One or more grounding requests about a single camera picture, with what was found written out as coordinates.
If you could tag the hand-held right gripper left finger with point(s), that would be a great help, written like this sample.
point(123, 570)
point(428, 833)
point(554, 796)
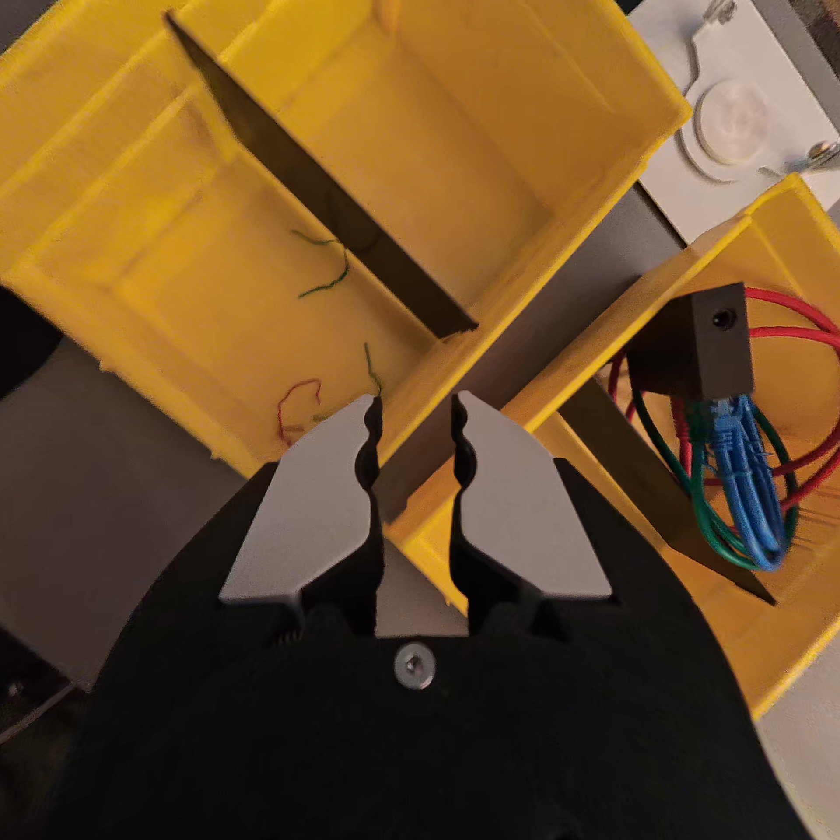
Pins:
point(308, 505)

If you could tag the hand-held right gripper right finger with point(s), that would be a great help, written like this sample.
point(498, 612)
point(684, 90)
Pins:
point(525, 512)

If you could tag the yellow plastic bin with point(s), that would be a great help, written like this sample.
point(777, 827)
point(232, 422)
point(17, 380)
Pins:
point(774, 630)
point(426, 131)

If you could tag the red thread scrap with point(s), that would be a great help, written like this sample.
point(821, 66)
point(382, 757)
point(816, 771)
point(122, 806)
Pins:
point(281, 413)

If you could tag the green thread scrap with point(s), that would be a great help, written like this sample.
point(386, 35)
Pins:
point(334, 279)
point(373, 374)

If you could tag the person's dark trousers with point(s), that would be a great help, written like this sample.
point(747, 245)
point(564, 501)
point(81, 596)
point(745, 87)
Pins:
point(26, 341)

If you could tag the white mounting plate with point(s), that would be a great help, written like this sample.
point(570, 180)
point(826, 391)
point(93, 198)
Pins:
point(754, 65)

